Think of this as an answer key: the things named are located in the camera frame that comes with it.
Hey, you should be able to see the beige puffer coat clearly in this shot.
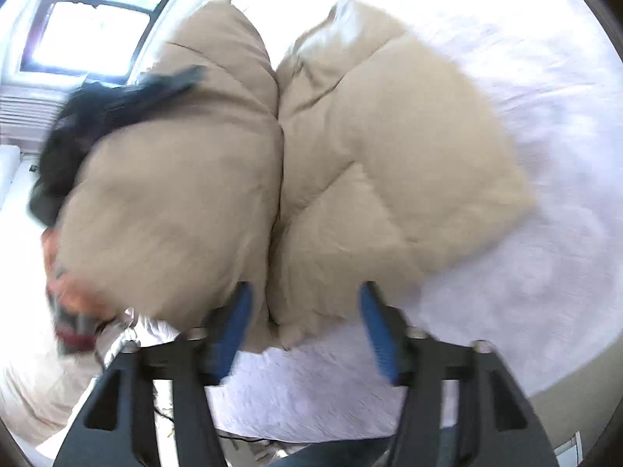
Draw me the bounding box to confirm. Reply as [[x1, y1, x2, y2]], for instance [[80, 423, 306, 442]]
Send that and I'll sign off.
[[49, 0, 539, 352]]

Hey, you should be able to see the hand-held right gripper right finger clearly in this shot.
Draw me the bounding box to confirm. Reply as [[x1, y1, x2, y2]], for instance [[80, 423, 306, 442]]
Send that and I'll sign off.
[[359, 281, 560, 467]]

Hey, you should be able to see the white ribbed radiator unit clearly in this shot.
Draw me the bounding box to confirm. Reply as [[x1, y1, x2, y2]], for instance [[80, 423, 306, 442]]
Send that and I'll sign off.
[[0, 84, 66, 153]]

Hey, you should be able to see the dark-framed window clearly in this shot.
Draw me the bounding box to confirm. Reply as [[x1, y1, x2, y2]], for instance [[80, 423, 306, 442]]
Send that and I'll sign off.
[[18, 0, 198, 81]]

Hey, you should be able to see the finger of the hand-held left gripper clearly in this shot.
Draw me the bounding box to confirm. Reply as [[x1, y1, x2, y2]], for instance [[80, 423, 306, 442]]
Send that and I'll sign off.
[[113, 65, 206, 110]]

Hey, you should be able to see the thin black cable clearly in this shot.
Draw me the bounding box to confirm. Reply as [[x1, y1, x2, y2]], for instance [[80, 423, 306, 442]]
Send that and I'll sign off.
[[153, 394, 276, 448]]

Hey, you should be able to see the pale lavender bed blanket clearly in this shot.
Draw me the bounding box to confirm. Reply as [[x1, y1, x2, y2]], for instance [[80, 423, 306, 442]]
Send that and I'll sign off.
[[207, 0, 623, 448]]

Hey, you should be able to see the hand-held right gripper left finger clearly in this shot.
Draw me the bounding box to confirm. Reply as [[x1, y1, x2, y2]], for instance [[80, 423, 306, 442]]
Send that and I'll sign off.
[[53, 281, 255, 467]]

